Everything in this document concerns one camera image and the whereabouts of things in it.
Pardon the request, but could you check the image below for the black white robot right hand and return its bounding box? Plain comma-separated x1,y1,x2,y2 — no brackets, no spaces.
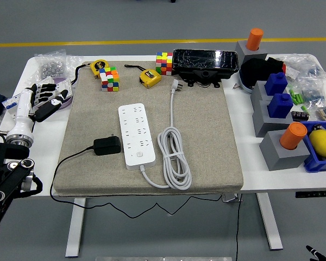
305,245,326,261

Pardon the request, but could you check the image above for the blue stepped plastic block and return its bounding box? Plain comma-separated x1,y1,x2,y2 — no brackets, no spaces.
266,93,294,119
264,72,289,96

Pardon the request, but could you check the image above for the pile of green plastic pieces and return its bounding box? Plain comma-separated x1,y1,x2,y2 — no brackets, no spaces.
289,89,305,105

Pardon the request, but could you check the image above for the grey-brown mat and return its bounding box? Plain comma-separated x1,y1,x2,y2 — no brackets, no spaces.
53,60,245,197

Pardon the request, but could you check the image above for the white power strip cord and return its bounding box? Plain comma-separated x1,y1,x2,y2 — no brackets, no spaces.
140,78,193,191

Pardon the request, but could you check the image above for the black table control panel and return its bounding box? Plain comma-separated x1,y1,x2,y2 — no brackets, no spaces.
295,191,326,198

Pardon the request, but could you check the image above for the clear bag of blue parts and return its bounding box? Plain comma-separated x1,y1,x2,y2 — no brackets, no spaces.
301,77,326,108

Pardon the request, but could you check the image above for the clear bag of metal nuts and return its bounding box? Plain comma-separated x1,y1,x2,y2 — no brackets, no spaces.
26,49,78,85

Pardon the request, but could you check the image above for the black device with glossy screen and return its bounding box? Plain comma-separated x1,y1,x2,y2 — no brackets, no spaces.
172,48,240,89

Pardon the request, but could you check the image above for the white power strip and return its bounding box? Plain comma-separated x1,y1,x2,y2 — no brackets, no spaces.
118,102,157,171

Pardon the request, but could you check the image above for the orange plastic cylinder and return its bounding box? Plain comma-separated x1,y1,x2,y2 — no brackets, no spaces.
246,28,265,52
279,121,308,151

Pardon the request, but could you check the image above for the metal under-table bracket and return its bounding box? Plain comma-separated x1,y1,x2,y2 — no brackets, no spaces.
221,193,243,203

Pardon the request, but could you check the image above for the yellow lemon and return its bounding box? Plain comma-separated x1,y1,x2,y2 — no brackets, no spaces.
308,129,326,158

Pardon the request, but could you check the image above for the white table leg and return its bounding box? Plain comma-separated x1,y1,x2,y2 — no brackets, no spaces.
256,192,284,251
65,197,86,258

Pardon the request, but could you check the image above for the yellow round tape measure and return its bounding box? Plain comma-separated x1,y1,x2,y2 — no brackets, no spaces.
71,59,110,85

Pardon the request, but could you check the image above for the white blue circuit breaker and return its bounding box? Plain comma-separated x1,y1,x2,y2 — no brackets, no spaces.
1,93,23,121

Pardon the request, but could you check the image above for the black hanging cable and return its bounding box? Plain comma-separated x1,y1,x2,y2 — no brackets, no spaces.
235,193,243,261

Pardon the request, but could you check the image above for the yellow boxy tape measure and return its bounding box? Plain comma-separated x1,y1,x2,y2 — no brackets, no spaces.
124,64,162,89

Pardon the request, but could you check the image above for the blue plastic bin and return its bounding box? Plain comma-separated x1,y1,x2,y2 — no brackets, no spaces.
298,120,326,173

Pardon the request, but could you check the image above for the thin black adapter cord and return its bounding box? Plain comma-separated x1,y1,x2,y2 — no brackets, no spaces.
49,145,225,219

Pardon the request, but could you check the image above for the black cap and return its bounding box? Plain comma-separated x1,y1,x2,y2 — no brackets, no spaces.
239,57,285,89

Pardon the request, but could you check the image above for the white table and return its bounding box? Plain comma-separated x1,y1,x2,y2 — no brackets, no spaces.
0,53,326,200

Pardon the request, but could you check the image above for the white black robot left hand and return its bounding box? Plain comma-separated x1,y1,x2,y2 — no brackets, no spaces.
7,83,69,137

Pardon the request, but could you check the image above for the purple band loop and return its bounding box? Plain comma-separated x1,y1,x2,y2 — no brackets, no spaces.
52,77,74,110

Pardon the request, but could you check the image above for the black power adapter plug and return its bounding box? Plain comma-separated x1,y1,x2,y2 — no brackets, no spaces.
93,133,122,157

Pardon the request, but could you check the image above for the black component strip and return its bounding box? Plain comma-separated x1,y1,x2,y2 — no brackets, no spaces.
291,110,311,122

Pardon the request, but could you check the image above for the large clear plastic bag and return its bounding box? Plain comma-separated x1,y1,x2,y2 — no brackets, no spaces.
283,53,326,83

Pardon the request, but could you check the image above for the colourful puzzle cube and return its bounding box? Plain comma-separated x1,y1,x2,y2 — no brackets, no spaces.
155,51,174,76
98,66,121,92

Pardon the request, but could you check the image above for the grey block with hole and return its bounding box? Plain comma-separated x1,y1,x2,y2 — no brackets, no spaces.
235,40,268,65
252,100,294,138
259,129,311,172
250,80,273,103

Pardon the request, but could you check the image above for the white round bowl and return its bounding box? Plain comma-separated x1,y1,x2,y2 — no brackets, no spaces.
238,69,255,95

